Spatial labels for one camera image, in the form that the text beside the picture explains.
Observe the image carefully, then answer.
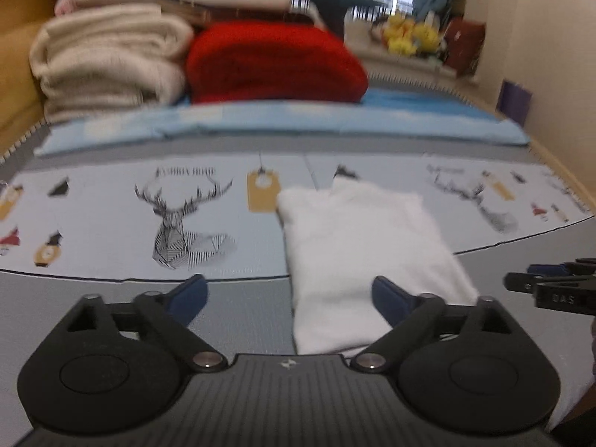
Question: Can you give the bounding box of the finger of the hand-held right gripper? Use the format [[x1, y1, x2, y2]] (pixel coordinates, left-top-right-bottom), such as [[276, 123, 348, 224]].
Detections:
[[528, 258, 596, 276], [505, 272, 596, 315]]

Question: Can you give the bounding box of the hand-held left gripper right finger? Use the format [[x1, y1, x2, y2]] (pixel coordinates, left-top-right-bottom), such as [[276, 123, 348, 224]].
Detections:
[[350, 276, 513, 373]]

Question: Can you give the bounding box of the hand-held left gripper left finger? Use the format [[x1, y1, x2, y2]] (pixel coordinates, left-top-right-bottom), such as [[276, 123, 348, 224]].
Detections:
[[65, 274, 229, 373]]

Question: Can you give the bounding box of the white long-sleeve shirt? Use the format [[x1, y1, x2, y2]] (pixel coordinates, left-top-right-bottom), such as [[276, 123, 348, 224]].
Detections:
[[276, 178, 480, 355]]

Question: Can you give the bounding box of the deer-print light blue sheet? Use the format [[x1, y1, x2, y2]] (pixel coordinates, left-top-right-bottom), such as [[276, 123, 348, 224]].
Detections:
[[0, 151, 594, 285]]

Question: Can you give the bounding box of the purple box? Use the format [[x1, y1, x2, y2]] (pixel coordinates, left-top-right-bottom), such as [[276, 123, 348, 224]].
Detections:
[[496, 79, 534, 126]]

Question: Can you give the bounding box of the light blue folded quilt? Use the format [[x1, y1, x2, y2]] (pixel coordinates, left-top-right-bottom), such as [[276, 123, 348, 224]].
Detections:
[[35, 100, 532, 159]]

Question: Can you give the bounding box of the white windowsill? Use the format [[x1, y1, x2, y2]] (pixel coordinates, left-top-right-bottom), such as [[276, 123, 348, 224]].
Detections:
[[345, 32, 471, 85]]

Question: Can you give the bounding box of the dark red bag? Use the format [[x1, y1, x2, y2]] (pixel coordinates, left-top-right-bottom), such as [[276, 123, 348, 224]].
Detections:
[[442, 19, 485, 77]]

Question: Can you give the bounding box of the red folded blanket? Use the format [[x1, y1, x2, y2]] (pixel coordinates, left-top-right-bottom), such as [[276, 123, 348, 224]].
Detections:
[[185, 21, 370, 104]]

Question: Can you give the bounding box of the cream folded blanket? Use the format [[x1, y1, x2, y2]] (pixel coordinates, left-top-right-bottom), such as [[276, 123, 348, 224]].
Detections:
[[29, 2, 195, 124]]

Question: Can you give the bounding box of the yellow plush toy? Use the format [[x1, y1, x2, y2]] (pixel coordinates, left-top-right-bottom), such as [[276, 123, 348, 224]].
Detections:
[[412, 22, 441, 53], [382, 14, 417, 55]]

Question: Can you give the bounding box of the wooden bed headboard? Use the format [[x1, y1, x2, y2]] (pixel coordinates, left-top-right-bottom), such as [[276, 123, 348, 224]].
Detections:
[[0, 0, 75, 150]]

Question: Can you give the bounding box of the dark teal shark plush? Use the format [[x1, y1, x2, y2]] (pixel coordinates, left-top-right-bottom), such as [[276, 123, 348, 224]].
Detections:
[[163, 0, 387, 40]]

